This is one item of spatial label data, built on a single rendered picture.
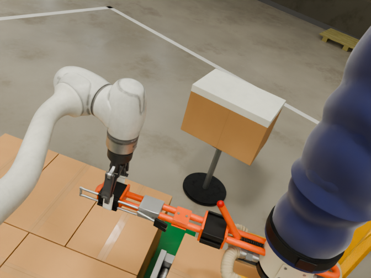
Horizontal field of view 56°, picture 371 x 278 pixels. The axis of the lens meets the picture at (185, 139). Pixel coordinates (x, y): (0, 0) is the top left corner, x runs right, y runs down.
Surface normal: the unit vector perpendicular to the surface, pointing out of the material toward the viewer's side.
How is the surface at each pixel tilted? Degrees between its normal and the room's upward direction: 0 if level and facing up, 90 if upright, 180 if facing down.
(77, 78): 14
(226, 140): 90
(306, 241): 88
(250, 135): 90
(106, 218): 0
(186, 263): 0
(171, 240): 0
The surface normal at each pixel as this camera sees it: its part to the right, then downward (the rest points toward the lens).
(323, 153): -0.90, 0.14
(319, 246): -0.20, 0.50
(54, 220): 0.22, -0.78
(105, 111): -0.58, 0.33
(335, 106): -0.98, 0.01
